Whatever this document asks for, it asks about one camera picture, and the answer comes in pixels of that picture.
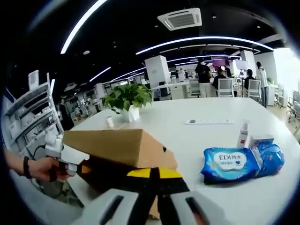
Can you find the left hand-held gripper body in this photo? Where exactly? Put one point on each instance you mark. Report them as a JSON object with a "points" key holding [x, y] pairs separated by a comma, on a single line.
{"points": [[55, 146]]}

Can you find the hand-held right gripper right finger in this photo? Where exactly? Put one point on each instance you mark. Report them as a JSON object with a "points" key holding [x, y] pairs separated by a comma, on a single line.
{"points": [[187, 208]]}

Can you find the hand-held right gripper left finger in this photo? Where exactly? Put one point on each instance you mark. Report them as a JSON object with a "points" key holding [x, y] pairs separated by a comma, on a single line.
{"points": [[110, 206]]}

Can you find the brown cardboard shoe box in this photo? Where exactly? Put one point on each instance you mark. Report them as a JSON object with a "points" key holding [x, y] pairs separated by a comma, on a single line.
{"points": [[105, 145]]}

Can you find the blue wet wipes soft pack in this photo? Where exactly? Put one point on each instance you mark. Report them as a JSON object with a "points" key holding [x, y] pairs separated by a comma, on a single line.
{"points": [[229, 164]]}

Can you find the clear plastic bottle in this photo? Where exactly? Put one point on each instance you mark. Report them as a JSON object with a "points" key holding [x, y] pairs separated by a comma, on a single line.
{"points": [[242, 138]]}

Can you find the white carton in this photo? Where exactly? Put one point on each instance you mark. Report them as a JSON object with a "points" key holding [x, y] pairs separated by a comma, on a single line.
{"points": [[260, 139]]}

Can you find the person's left hand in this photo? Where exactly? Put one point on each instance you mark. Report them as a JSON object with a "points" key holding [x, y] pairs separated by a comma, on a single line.
{"points": [[43, 168]]}

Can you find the black wristband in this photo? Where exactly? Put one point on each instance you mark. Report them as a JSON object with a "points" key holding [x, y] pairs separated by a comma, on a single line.
{"points": [[27, 167]]}

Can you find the grey metal shelf rack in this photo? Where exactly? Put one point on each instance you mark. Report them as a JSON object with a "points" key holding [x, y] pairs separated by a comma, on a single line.
{"points": [[28, 112]]}

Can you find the white paper cup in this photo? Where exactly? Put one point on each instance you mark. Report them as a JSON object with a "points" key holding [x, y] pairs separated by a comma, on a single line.
{"points": [[109, 121]]}

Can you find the small white square device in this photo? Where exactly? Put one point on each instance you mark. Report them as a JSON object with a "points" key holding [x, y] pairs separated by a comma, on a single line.
{"points": [[33, 79]]}

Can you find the green plant in white pot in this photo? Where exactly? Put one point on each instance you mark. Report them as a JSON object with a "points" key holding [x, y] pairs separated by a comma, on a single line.
{"points": [[129, 96]]}

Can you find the curved ceiling light strip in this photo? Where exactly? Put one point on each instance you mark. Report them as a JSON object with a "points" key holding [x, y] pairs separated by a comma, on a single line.
{"points": [[63, 49], [201, 38]]}

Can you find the crumpled blue plastic pack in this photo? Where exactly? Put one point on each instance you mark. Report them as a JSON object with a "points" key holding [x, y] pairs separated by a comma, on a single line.
{"points": [[272, 159]]}

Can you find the white office desk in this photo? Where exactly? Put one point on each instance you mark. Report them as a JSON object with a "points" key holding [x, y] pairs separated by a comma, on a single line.
{"points": [[180, 90]]}

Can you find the white mesh office chair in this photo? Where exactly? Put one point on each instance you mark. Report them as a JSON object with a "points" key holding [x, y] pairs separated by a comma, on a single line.
{"points": [[226, 87], [254, 90]]}

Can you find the white square pillar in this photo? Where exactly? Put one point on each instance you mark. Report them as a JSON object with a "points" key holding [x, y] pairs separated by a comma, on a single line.
{"points": [[157, 70]]}

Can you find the ceiling air conditioner vent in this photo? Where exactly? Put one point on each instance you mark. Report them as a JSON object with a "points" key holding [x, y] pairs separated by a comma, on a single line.
{"points": [[180, 20]]}

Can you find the purple wall screen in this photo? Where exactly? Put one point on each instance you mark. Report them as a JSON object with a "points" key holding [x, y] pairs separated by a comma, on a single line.
{"points": [[219, 61]]}

